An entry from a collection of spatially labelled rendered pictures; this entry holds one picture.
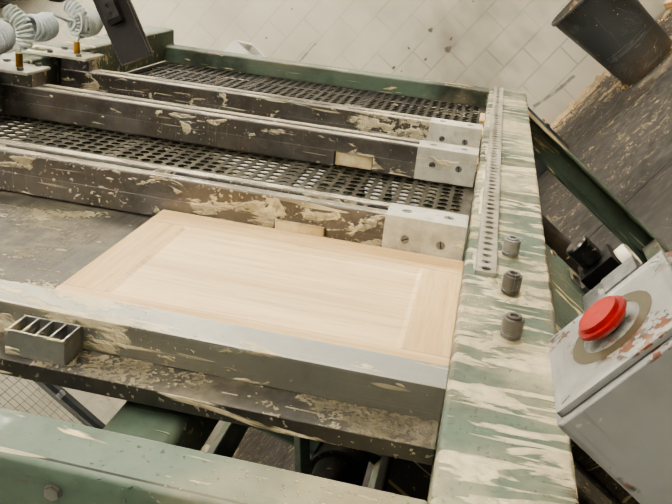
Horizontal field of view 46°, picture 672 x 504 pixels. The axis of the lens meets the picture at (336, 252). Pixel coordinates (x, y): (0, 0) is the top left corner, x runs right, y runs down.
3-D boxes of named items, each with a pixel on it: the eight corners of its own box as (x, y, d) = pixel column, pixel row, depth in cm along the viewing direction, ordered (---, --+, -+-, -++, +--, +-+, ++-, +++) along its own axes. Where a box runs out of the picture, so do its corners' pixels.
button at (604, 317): (645, 327, 52) (623, 306, 52) (597, 363, 53) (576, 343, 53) (636, 303, 56) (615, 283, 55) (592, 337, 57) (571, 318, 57)
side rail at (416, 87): (483, 125, 255) (489, 91, 251) (164, 78, 272) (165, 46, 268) (483, 120, 263) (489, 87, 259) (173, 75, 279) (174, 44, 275)
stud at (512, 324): (520, 345, 89) (525, 321, 88) (498, 341, 89) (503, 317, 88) (520, 335, 91) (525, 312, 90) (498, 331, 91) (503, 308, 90)
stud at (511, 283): (519, 299, 101) (523, 278, 100) (499, 295, 101) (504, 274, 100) (518, 291, 103) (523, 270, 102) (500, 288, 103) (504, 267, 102)
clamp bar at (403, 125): (476, 160, 185) (495, 57, 177) (17, 90, 203) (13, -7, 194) (478, 151, 195) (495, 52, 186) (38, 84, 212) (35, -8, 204)
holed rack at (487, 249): (496, 277, 107) (497, 273, 106) (474, 273, 107) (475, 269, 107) (503, 89, 258) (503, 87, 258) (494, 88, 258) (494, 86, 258)
